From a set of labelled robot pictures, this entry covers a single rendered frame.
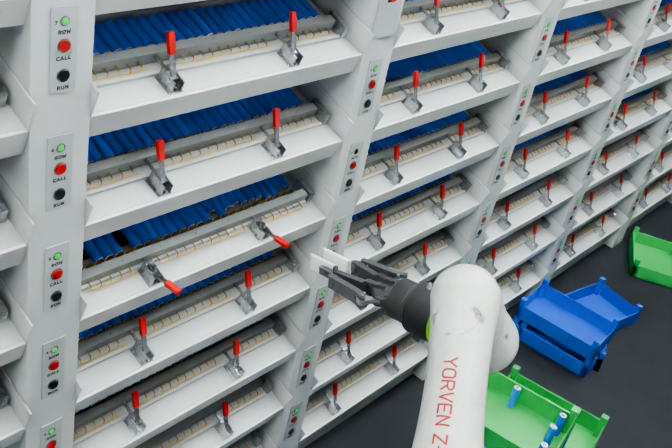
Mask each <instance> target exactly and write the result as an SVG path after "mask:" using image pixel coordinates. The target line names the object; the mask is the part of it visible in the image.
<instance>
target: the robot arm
mask: <svg viewBox="0 0 672 448"><path fill-rule="evenodd" d="M367 265H368V266H367ZM309 268H310V269H312V270H314V271H316V272H318V273H319V274H320V275H322V276H324V277H326V278H328V288H330V289H332V290H333V291H335V292H337V293H338V294H340V295H341V296H343V297H345V298H346V299H348V300H350V301H351V302H353V303H355V305H356V306H357V307H358V308H359V309H361V310H363V309H365V305H368V304H373V305H374V306H377V307H382V308H384V309H385V311H386V312H387V314H388V316H389V317H391V318H393V319H395V320H397V321H399V322H401V323H402V326H403V328H404V330H406V331H407V332H409V333H411V334H413V335H415V336H417V337H419V338H421V343H422V344H425V343H426V341H427V342H429V347H428V358H427V367H426V375H425V383H424V390H423V396H422V402H421V407H420V413H419V418H418V423H417V427H416V432H415V436H414V440H413V445H412V448H484V424H485V406H486V394H487V384H488V376H489V374H491V373H496V372H498V371H501V370H503V369H504V368H506V367H507V366H508V365H509V364H510V363H511V362H512V361H513V359H514V358H515V356H516V354H517V351H518V348H519V334H518V330H517V328H516V326H515V324H514V322H513V320H512V319H511V317H510V316H509V314H508V313H507V311H506V309H505V306H504V303H503V299H502V295H501V290H500V287H499V285H498V283H497V281H496V280H495V278H494V277H493V276H492V275H491V274H490V273H489V272H488V271H486V270H485V269H483V268H481V267H479V266H476V265H472V264H458V265H454V266H452V267H450V268H448V269H446V270H445V271H443V272H442V273H441V274H440V275H439V276H438V277H437V279H436V280H435V282H434V284H432V283H428V282H425V283H422V284H419V283H417V282H415V281H412V280H410V279H407V278H408V273H407V272H402V271H397V270H394V269H392V268H389V267H387V266H384V265H382V264H379V263H377V262H374V261H371V260H369V259H366V258H362V259H361V261H358V260H351V259H349V258H346V257H344V256H341V255H339V254H337V253H335V252H333V251H331V250H329V249H327V248H325V247H324V248H322V258H321V257H319V256H317V255H315V254H313V253H311V254H309ZM350 272H351V274H350Z"/></svg>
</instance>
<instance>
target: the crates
mask: <svg viewBox="0 0 672 448"><path fill-rule="evenodd" d="M639 230H640V227H638V226H635V228H634V230H633V232H632V235H631V237H630V239H629V275H631V276H634V277H637V278H640V279H644V280H647V281H650V282H653V283H656V284H659V285H662V286H665V287H668V288H671V289H672V242H669V241H666V240H662V239H659V238H656V237H653V236H650V235H646V234H643V233H640V232H639ZM605 281H606V279H605V278H604V277H600V278H599V281H598V283H595V284H592V285H589V286H587V287H584V288H581V289H578V290H576V291H573V292H570V293H568V294H563V293H561V292H559V291H558V290H556V289H554V288H552V287H550V286H548V285H549V283H550V280H549V279H547V278H545V279H544V280H543V282H542V285H541V286H540V287H538V288H537V289H536V290H535V291H534V292H533V293H531V294H530V295H529V296H528V297H527V298H526V297H523V298H521V301H520V303H519V306H518V308H517V311H516V314H515V317H514V320H513V322H514V324H515V326H516V328H517V330H518V334H519V340H520V341H521V342H523V343H525V344H527V345H528V346H530V347H532V348H533V349H535V350H537V351H538V352H540V353H542V354H543V355H545V356H547V357H548V358H550V359H552V360H553V361H555V362H557V363H559V364H560V365H562V366H564V367H565V368H567V369H569V370H570V371H572V372H574V373H575V374H577V375H579V376H580V377H582V378H585V376H586V375H587V374H588V373H589V372H590V370H594V371H596V372H598V371H599V369H600V366H601V364H602V362H603V360H604V358H605V356H606V350H607V348H608V346H609V343H610V341H611V339H612V337H613V336H614V333H615V331H617V330H619V329H622V328H624V327H626V326H629V325H631V324H633V323H636V321H637V319H638V317H639V315H640V313H641V310H642V308H643V306H642V305H641V304H637V305H636V307H634V306H633V305H632V304H630V303H629V302H628V301H626V300H625V299H624V298H622V297H621V296H619V295H618V294H617V293H615V292H614V291H613V290H611V289H610V288H609V287H607V286H606V285H605Z"/></svg>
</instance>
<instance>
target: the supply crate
mask: <svg viewBox="0 0 672 448"><path fill-rule="evenodd" d="M515 385H518V386H520V387H521V391H520V393H519V396H518V398H517V401H516V403H515V405H514V408H512V409H511V408H508V407H507V402H508V400H509V397H510V395H511V393H512V390H513V388H514V386H515ZM561 412H563V413H565V414H566V415H567V418H566V420H565V422H564V424H563V427H562V429H561V431H560V433H559V435H558V436H554V437H553V439H552V442H551V444H550V446H549V448H562V446H563V445H564V443H565V442H566V440H567V438H568V437H569V435H570V433H571V432H572V429H573V427H574V425H575V423H576V421H577V419H578V416H579V414H580V412H581V409H579V408H578V407H576V406H573V408H572V409H571V412H569V411H567V410H565V409H564V408H562V407H560V406H558V405H556V404H555V403H553V402H551V401H549V400H548V399H546V398H544V397H542V396H541V395H539V394H537V393H535V392H533V391H532V390H530V389H528V388H526V387H525V386H523V385H521V384H519V383H518V382H516V381H514V380H512V379H510V378H509V377H507V376H505V375H503V374H502V373H500V372H496V373H491V374H489V376H488V384H487V394H486V406H485V424H484V446H486V447H487V448H539V445H540V443H541V442H543V440H544V437H545V435H546V433H547V431H548V428H549V426H550V424H555V423H556V421H557V418H558V416H559V414H560V413H561Z"/></svg>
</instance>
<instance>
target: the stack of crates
mask: <svg viewBox="0 0 672 448"><path fill-rule="evenodd" d="M520 369H521V367H519V366H518V365H516V364H515V365H514V366H513V367H512V370H511V373H510V374H509V375H508V377H509V378H510V379H512V380H514V381H516V382H518V383H519V384H521V385H523V386H525V387H526V388H528V389H530V390H532V391H533V392H535V393H537V394H539V395H541V396H542V397H544V398H546V399H548V400H549V401H551V402H553V403H555V404H556V405H558V406H560V407H562V408H564V409H565V410H567V411H569V412H571V409H572V408H573V406H576V405H574V404H572V403H571V402H569V401H567V400H565V399H563V398H562V397H560V396H558V395H556V394H555V393H553V392H551V391H549V390H547V389H546V388H544V387H542V386H540V385H538V384H537V383H535V382H533V381H531V380H530V379H528V378H526V377H524V376H522V375H521V374H519V371H520ZM576 407H578V406H576ZM578 408H579V409H581V408H580V407H578ZM609 418H610V417H609V416H608V415H606V414H604V413H603V415H602V416H601V418H600V419H599V418H597V417H596V416H594V415H592V414H590V413H589V412H587V411H585V410H583V409H581V412H580V414H579V416H578V419H577V421H576V423H575V425H574V427H573V429H572V432H571V433H570V436H569V438H568V440H567V442H566V444H565V447H564V448H595V446H596V444H597V442H598V440H599V438H600V436H601V434H602V432H603V430H604V428H605V426H606V424H607V422H608V420H609Z"/></svg>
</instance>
